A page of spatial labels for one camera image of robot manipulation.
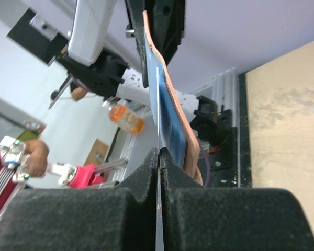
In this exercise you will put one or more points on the orange object outside cell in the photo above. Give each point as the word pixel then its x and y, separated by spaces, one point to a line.
pixel 124 117

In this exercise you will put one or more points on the pink leather card holder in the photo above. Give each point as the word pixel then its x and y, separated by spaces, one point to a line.
pixel 176 133

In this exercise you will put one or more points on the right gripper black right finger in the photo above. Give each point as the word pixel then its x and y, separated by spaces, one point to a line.
pixel 198 218

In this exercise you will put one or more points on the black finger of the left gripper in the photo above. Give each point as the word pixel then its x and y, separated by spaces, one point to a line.
pixel 135 10

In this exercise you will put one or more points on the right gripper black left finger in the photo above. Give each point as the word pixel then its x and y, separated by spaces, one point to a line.
pixel 119 218

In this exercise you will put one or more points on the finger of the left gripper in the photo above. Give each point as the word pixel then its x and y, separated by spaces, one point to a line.
pixel 167 25

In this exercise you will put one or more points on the pink clamp outside cell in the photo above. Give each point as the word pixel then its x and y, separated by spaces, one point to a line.
pixel 86 177

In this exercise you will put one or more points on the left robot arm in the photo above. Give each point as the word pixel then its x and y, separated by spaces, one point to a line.
pixel 100 69

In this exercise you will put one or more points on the white card from holder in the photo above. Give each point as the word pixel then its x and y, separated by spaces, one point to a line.
pixel 159 219

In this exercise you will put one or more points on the operator hand outside cell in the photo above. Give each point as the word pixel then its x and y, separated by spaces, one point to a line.
pixel 37 161

